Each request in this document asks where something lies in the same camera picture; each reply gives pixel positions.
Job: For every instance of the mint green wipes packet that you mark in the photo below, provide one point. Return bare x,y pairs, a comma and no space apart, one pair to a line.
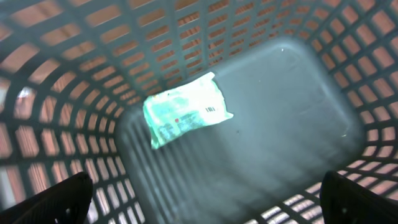
192,106

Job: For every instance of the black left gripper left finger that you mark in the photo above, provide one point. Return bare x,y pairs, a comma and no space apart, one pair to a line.
65,202

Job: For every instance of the grey plastic mesh basket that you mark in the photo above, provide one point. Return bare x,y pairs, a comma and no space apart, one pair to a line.
312,86

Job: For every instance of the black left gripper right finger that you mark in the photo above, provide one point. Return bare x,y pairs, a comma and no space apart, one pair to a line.
346,202

